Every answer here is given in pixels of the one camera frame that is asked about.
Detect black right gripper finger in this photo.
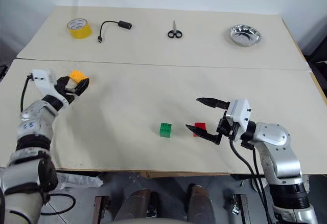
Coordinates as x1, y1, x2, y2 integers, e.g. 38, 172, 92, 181
184, 124, 222, 146
196, 97, 231, 109

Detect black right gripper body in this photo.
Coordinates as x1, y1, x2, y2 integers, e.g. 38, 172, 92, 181
216, 109, 241, 142

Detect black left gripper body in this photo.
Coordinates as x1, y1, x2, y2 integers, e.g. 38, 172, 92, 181
54, 79, 78, 104

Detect orange toy brick cube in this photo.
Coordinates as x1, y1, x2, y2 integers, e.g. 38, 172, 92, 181
69, 70, 86, 84

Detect red toy brick cube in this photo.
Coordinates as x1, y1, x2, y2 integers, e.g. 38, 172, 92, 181
193, 122, 207, 138

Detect green toy brick cube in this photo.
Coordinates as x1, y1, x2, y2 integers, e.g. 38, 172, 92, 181
159, 122, 172, 138

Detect yellow tape roll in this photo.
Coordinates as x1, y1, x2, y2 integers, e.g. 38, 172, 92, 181
66, 18, 93, 40

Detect dark rounded shape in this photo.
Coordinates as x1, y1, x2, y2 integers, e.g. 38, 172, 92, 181
184, 184, 216, 224
113, 188, 161, 224

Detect steel bowl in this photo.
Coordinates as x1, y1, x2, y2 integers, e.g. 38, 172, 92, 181
228, 24, 262, 47

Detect crumpled white plastic sheet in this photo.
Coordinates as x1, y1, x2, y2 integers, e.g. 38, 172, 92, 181
54, 171, 103, 191

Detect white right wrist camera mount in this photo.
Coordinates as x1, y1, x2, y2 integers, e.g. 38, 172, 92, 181
226, 99, 252, 130

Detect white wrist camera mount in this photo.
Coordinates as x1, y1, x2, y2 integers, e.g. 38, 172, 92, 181
31, 69, 69, 105
226, 99, 252, 130

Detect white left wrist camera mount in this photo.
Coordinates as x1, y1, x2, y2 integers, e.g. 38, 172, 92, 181
31, 69, 69, 105

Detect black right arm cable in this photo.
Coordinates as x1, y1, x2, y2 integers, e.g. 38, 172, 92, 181
229, 137, 275, 224

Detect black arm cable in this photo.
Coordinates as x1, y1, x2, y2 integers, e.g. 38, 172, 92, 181
229, 137, 275, 224
19, 73, 34, 113

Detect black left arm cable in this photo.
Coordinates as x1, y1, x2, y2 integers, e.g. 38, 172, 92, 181
19, 73, 34, 113

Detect black adapter with cable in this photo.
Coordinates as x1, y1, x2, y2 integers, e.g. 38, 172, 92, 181
97, 20, 133, 44

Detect black handled scissors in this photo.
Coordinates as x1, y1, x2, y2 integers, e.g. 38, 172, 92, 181
167, 20, 183, 39

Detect black floor cable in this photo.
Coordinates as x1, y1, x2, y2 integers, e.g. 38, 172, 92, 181
40, 192, 77, 216

